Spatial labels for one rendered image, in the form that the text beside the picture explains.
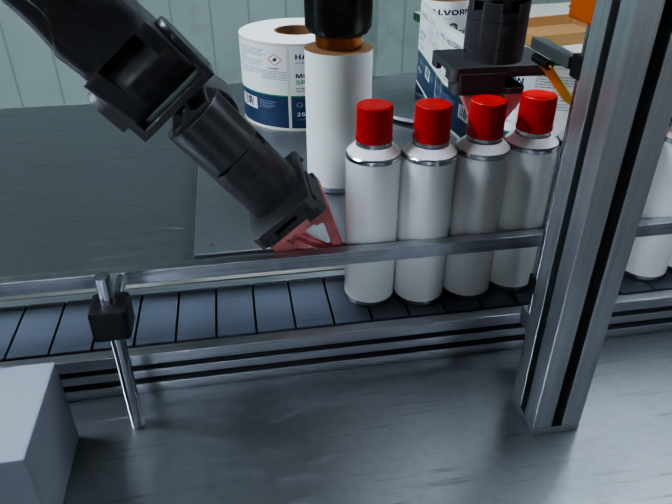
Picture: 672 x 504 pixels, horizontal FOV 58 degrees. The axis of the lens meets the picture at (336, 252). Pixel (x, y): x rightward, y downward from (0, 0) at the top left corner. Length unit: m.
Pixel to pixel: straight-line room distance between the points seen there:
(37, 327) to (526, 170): 0.49
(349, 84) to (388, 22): 2.69
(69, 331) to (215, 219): 0.25
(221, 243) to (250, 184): 0.22
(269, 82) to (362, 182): 0.52
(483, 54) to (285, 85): 0.50
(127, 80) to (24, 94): 3.10
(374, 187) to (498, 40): 0.18
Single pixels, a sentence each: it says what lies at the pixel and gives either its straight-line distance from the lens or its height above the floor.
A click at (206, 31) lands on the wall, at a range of 3.49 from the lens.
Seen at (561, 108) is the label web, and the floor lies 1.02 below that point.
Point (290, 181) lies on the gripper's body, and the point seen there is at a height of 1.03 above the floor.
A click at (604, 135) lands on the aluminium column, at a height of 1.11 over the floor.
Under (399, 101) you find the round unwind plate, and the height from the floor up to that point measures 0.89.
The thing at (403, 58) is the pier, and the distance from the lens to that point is 3.56.
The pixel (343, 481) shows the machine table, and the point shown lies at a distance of 0.54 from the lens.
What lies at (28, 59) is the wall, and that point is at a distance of 3.54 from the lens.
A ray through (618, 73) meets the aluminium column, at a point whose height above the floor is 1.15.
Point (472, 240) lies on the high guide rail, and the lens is 0.59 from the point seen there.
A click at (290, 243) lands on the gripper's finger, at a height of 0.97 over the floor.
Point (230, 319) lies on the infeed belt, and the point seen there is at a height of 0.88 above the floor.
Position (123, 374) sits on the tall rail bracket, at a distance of 0.56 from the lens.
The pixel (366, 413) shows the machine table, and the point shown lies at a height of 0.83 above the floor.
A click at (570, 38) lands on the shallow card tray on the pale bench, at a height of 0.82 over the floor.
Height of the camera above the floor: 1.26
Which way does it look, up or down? 32 degrees down
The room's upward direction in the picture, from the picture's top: straight up
